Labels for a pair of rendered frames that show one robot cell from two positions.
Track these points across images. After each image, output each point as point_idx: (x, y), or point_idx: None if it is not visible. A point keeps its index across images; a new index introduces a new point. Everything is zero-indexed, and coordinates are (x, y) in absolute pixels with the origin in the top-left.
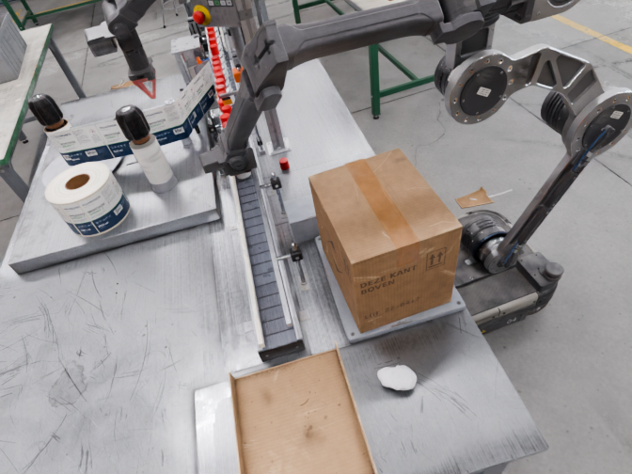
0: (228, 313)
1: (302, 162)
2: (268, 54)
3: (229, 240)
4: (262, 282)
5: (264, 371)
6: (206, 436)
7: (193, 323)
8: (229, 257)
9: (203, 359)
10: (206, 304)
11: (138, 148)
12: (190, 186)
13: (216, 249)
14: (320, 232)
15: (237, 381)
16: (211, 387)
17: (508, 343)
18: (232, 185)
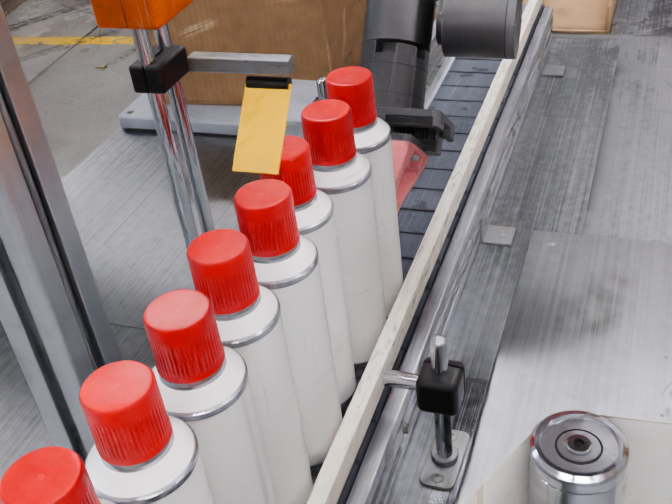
0: (589, 93)
1: (134, 356)
2: None
3: (528, 208)
4: (494, 62)
5: (553, 28)
6: (666, 5)
7: (670, 97)
8: (548, 174)
9: (656, 57)
10: (634, 114)
11: None
12: (609, 350)
13: (575, 199)
14: (331, 40)
15: (601, 28)
16: (649, 33)
17: None
18: (443, 216)
